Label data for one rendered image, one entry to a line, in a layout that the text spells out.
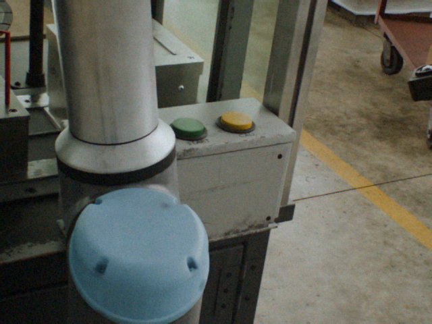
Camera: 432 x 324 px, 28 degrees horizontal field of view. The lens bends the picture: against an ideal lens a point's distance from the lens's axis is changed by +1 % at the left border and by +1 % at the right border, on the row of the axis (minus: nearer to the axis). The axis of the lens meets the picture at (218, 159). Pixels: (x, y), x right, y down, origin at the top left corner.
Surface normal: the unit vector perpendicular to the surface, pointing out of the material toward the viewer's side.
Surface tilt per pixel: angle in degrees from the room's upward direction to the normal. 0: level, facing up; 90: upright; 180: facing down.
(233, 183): 90
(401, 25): 0
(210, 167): 90
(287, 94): 90
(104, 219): 8
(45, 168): 0
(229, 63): 90
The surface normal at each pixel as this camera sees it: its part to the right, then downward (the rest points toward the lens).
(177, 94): 0.48, 0.48
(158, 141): 0.61, -0.44
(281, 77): -0.87, 0.14
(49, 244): 0.13, -0.87
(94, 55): -0.12, 0.50
